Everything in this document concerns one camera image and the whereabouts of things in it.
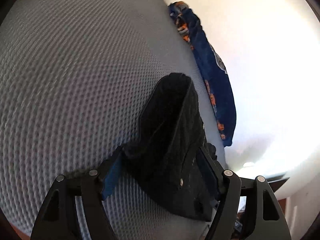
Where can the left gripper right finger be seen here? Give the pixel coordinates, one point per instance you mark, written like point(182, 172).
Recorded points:
point(247, 208)

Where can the grey mesh mattress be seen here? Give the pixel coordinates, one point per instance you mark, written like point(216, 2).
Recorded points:
point(75, 75)

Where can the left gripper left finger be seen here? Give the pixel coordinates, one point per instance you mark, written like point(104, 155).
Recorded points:
point(58, 217)

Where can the blue floral pillow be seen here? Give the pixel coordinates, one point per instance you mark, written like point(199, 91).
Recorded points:
point(211, 67)

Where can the black pants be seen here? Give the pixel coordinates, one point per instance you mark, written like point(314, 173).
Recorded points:
point(163, 158)

